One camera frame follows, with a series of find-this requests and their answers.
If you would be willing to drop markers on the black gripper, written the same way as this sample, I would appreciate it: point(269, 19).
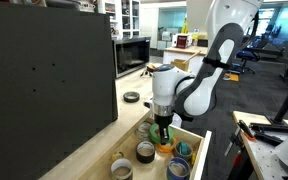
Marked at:
point(163, 122)

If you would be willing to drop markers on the green tape roll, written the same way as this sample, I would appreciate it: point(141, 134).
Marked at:
point(155, 133)

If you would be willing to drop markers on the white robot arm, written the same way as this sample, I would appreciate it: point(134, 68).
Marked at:
point(179, 92)

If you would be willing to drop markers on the orange tape roll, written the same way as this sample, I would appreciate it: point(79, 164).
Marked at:
point(169, 147)

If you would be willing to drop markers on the black tape roll in drawer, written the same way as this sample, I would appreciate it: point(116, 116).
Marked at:
point(145, 152)

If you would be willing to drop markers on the clear tape roll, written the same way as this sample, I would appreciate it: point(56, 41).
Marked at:
point(143, 131)

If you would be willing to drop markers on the grey teal tape roll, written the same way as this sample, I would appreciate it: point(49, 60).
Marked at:
point(183, 150)

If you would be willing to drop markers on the open wooden drawer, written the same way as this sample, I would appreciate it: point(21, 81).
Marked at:
point(121, 136)

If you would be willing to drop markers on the blue tape roll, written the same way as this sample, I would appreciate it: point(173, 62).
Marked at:
point(178, 169)

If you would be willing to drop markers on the small yellow tape roll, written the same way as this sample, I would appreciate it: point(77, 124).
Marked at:
point(117, 155)

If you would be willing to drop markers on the white grey tape roll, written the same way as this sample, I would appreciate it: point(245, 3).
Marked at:
point(122, 169)

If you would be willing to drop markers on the black tape roll on counter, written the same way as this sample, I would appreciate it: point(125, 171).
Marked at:
point(131, 97)

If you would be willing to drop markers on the wooden plate with food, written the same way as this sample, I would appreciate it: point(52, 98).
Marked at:
point(151, 68)

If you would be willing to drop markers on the black microwave oven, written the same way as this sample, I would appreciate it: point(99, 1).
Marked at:
point(130, 54)

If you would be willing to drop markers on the red white box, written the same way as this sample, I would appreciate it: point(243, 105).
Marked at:
point(183, 41)

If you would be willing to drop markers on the black box on island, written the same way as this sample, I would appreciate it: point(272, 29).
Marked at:
point(203, 42)

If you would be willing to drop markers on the black clamp tool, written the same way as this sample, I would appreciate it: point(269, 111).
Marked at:
point(258, 132)

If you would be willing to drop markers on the large black panel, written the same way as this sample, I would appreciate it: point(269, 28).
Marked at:
point(57, 85)

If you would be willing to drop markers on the blue office chair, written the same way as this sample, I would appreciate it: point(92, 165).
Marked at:
point(245, 55)

